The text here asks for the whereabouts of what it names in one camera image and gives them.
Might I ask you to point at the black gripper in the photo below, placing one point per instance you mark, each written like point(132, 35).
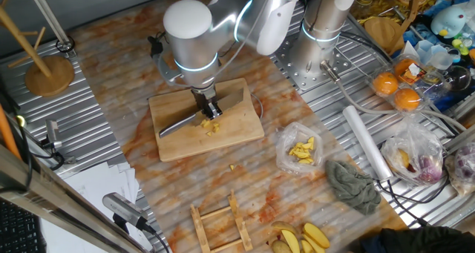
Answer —
point(204, 97)

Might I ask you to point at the steel kitchen cleaver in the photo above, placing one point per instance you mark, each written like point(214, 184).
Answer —
point(178, 126)

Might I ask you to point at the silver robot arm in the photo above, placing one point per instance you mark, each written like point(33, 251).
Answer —
point(187, 21)

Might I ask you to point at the wooden cutting board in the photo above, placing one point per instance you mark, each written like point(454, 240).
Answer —
point(237, 134)

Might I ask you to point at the orange marble pattern mat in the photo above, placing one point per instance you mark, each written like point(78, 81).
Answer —
point(222, 186)

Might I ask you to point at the clear plastic bag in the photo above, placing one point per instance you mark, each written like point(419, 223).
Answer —
point(285, 160)

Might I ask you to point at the pile of potato slices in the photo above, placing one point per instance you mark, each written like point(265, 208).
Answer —
point(302, 151)

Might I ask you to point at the wooden knife rack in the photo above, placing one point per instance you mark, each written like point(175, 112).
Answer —
point(200, 227)

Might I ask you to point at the stack of white papers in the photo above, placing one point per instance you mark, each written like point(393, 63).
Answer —
point(85, 186)

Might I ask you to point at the wooden stand with round base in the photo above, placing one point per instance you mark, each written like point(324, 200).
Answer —
point(50, 76)

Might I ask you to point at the white plastic wrap roll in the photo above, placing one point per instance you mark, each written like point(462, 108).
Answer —
point(367, 145)

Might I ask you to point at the grey green cloth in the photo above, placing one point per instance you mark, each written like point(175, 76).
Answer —
point(352, 186)

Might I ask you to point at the bananas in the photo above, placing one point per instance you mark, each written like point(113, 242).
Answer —
point(316, 235)

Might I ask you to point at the small yellow potato wedge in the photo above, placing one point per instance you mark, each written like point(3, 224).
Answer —
point(306, 247)

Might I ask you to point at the orange fruit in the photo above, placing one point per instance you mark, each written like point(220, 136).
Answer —
point(407, 99)
point(385, 83)

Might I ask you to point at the white stand legs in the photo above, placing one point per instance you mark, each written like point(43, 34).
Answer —
point(44, 10)

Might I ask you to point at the round wooden plate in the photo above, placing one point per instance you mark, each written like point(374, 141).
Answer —
point(384, 32)

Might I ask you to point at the orange with label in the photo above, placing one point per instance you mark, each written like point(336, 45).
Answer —
point(401, 66)

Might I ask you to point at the potato inside bag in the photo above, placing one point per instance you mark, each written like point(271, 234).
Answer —
point(401, 158)

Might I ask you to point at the orange pole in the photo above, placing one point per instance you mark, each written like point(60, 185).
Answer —
point(7, 134)

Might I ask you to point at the plastic bag of vegetables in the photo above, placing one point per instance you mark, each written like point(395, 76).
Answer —
point(412, 138)

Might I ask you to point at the clear plastic fruit tray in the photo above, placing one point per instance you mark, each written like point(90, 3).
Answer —
point(425, 88)

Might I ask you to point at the black keyboard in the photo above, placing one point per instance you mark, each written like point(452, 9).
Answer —
point(18, 230)

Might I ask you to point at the purple onion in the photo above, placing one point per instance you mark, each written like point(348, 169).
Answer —
point(430, 169)

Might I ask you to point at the clear measuring cup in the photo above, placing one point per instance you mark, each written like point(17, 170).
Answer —
point(439, 58)

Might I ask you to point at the blue cloth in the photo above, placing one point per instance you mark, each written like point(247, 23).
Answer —
point(452, 101)

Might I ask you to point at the dark fabric garment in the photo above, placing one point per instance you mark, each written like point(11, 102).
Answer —
point(415, 242)

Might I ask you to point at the glass bowl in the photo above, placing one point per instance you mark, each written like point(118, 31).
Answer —
point(458, 78)

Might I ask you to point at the blue plush toy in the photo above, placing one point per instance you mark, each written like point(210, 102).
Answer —
point(447, 21)

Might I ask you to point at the plastic bag with purple vegetables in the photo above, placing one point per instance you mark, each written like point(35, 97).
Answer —
point(464, 164)

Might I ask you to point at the silver camera bracket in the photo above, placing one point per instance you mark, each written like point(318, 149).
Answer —
point(167, 75)

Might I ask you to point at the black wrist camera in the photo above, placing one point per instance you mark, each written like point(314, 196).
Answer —
point(155, 47)

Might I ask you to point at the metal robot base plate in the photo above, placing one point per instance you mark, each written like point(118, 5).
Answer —
point(293, 75)

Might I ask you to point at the silver bar camera on mount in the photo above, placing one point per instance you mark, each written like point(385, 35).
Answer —
point(122, 206)

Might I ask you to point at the aluminium frame bar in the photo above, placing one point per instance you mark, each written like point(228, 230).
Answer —
point(55, 204)

